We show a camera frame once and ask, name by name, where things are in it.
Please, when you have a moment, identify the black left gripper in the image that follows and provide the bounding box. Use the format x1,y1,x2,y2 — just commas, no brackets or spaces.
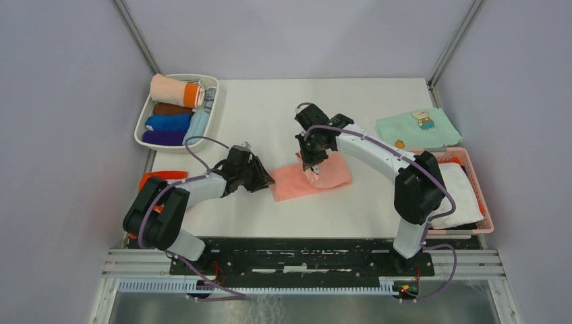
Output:
237,156,275,193

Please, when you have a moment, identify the pink panda towel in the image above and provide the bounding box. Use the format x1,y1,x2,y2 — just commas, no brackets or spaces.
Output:
270,153,353,203

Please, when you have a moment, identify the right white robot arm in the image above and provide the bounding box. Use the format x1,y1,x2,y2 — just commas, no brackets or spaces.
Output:
295,103,451,275

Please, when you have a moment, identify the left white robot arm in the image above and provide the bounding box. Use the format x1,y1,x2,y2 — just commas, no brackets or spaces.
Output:
123,145,275,275

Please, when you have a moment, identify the light blue rolled towel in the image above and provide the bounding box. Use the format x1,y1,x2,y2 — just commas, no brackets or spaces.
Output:
183,87,217,146

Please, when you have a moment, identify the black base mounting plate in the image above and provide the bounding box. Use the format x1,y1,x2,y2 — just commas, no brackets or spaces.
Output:
169,237,440,289

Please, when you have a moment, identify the orange cloth on table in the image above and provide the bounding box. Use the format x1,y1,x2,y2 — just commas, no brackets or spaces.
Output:
123,170,189,240

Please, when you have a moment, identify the purple rolled towel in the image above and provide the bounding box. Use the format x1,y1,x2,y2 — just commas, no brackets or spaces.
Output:
142,130,186,146

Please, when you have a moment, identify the white plastic tray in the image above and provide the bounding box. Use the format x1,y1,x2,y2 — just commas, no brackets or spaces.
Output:
134,74,220,153

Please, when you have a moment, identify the green cartoon bear cloth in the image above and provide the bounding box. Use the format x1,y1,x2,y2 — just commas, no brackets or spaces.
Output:
375,108,462,149

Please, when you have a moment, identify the brown rolled towel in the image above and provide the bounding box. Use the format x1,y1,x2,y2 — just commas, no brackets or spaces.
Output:
152,103,194,115

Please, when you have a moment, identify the peach orange rolled towel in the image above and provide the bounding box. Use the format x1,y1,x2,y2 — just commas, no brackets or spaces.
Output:
150,74,206,109

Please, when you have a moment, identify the pink perforated plastic basket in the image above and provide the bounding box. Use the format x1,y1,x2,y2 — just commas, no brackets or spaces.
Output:
427,147,494,238

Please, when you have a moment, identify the white folded towel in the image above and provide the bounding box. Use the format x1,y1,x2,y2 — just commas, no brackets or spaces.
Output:
430,162,485,230

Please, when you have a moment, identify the left aluminium frame post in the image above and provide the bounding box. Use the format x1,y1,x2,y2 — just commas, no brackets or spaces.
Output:
111,0,161,74

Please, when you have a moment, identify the front aluminium rail frame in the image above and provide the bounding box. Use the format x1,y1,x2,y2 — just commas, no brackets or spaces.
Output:
88,249,521,323

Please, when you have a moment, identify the aluminium corner frame post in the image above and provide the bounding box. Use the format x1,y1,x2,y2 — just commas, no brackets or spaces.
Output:
426,0,487,108

